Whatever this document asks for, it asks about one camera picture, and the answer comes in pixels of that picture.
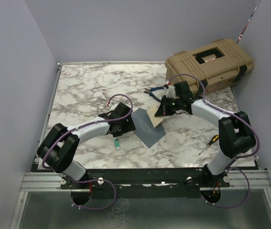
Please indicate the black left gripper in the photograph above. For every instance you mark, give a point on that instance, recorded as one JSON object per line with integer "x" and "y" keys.
{"x": 129, "y": 127}

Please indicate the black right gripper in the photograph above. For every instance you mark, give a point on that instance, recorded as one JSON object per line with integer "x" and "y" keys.
{"x": 163, "y": 110}

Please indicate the cream letter paper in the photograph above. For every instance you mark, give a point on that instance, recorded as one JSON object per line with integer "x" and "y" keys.
{"x": 151, "y": 114}

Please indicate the green white glue stick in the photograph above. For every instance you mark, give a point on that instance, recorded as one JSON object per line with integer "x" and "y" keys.
{"x": 117, "y": 145}

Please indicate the grey envelope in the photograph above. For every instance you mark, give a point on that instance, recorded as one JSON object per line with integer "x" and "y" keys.
{"x": 145, "y": 130}

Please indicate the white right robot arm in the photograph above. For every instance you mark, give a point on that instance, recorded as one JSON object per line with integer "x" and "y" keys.
{"x": 236, "y": 134}

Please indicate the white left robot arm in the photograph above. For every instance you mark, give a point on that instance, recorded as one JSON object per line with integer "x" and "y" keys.
{"x": 59, "y": 146}

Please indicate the yellow black screwdriver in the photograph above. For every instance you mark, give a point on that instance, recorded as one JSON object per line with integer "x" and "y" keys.
{"x": 211, "y": 142}

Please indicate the tan plastic toolbox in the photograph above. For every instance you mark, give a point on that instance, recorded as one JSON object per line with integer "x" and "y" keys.
{"x": 218, "y": 65}

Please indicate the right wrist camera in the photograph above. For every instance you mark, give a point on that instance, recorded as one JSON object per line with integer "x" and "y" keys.
{"x": 170, "y": 90}

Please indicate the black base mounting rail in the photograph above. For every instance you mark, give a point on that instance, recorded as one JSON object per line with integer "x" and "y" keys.
{"x": 145, "y": 183}

